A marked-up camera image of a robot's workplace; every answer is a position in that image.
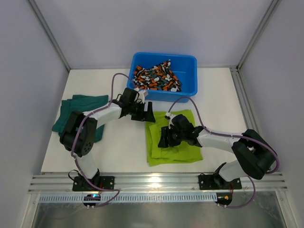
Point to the controller board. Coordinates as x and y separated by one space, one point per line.
91 200
223 199

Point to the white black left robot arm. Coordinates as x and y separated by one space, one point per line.
78 136

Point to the lime green shorts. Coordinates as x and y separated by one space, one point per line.
182 153

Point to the orange black patterned shorts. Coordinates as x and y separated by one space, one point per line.
159 77

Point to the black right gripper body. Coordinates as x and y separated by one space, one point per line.
168 137

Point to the aluminium frame post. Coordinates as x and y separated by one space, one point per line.
268 14
49 34

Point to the right side aluminium rail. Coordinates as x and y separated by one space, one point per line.
243 98

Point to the dark green shorts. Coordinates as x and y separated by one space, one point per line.
82 103

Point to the blue plastic bin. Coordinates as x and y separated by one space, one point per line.
184 67

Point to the left controller board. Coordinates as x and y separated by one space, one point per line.
91 200

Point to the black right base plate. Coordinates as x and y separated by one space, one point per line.
216 182

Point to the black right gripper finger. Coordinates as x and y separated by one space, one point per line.
164 133
163 143

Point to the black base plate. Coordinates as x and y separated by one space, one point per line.
103 182
216 182

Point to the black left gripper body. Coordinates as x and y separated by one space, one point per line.
141 110

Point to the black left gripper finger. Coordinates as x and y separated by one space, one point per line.
148 118
149 112

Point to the left aluminium frame post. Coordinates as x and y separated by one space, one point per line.
49 34

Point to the aluminium mounting rail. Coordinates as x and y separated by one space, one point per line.
151 182

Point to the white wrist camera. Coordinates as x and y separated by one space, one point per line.
169 116
142 93

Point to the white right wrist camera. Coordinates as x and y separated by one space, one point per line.
169 116

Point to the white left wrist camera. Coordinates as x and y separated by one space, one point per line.
142 93

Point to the right aluminium frame post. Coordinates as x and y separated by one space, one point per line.
268 14

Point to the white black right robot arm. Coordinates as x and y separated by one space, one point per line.
254 157

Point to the right controller board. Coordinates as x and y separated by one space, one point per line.
223 199

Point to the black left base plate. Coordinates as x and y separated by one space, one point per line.
103 182

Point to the grey slotted cable duct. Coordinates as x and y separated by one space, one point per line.
132 197

